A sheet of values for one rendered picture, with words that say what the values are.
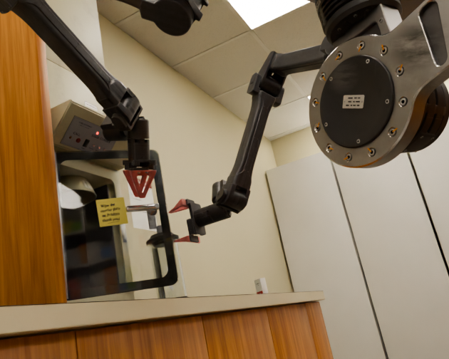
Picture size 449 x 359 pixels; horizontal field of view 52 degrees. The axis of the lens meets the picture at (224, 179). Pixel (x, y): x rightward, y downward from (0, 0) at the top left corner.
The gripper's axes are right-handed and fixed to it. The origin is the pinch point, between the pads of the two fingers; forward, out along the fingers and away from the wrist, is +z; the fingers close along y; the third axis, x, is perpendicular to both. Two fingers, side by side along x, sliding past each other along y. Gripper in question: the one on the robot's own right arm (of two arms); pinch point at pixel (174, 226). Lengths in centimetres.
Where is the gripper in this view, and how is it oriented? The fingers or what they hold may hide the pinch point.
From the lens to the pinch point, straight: 151.8
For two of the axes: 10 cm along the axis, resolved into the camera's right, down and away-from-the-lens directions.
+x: -4.4, -1.9, -8.8
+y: -2.1, -9.3, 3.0
